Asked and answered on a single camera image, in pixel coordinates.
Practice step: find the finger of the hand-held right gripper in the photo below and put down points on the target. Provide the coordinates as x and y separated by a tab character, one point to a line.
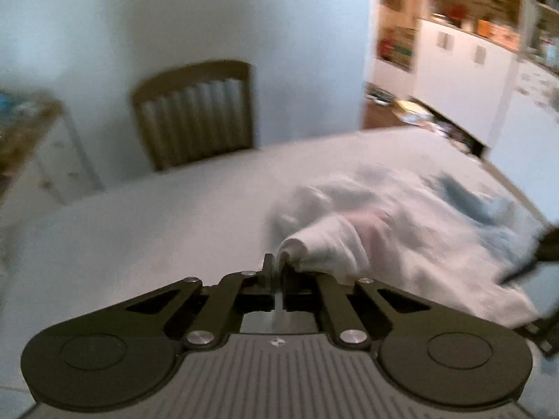
546	246
548	342

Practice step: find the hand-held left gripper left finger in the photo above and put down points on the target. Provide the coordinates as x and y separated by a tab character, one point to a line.
267	273

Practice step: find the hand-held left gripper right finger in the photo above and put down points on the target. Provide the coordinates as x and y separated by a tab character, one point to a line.
289	283

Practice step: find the white garment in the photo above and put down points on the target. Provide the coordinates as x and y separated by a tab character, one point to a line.
340	244

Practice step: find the wooden slatted chair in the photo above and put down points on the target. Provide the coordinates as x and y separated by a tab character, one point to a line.
196	113

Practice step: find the plain white cabinet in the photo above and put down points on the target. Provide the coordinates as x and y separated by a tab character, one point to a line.
458	78

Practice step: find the yellow paper bag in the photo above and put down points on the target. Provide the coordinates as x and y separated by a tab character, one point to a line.
412	111

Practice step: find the row of shoes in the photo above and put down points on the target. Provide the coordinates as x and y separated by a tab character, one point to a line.
379	94

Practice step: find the cardboard box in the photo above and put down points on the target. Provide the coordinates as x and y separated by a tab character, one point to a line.
398	46

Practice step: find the wooden side cabinet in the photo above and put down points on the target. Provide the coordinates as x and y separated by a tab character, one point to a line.
35	157

